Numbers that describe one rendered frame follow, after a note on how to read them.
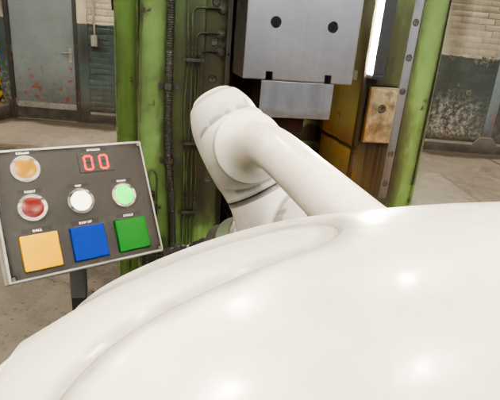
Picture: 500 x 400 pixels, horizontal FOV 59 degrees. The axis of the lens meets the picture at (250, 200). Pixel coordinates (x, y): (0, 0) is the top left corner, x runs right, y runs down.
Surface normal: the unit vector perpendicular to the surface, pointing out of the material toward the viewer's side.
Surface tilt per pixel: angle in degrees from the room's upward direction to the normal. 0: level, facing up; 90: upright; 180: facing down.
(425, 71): 90
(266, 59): 90
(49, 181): 60
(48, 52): 90
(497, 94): 90
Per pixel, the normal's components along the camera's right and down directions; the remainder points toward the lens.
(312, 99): 0.20, 0.35
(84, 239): 0.55, -0.19
